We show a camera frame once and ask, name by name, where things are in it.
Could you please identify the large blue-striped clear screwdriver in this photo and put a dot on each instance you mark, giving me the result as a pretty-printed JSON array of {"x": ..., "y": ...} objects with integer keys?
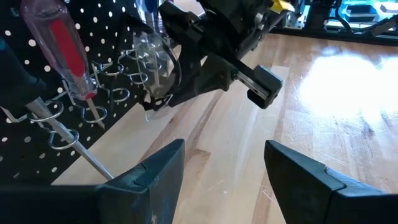
[{"x": 18, "y": 81}]

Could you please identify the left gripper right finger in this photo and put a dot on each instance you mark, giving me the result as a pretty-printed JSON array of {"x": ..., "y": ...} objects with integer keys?
[{"x": 326, "y": 205}]

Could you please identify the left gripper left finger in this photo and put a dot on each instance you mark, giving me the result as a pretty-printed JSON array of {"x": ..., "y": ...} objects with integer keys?
[{"x": 93, "y": 205}]

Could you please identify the clear safety glasses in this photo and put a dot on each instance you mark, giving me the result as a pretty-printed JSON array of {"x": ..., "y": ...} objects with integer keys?
[{"x": 155, "y": 62}]

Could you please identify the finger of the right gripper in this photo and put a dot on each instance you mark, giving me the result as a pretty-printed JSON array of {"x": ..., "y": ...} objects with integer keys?
[
  {"x": 205, "y": 81},
  {"x": 192, "y": 62}
]

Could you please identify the stacked dark storage boxes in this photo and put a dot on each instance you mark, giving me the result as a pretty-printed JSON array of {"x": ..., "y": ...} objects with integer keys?
[{"x": 360, "y": 12}]

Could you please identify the black perforated pegboard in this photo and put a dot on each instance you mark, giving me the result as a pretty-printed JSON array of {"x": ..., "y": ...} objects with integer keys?
[{"x": 102, "y": 28}]

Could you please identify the small blue-striped clear screwdriver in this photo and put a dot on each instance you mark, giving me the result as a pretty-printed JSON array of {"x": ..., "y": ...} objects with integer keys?
[{"x": 150, "y": 12}]

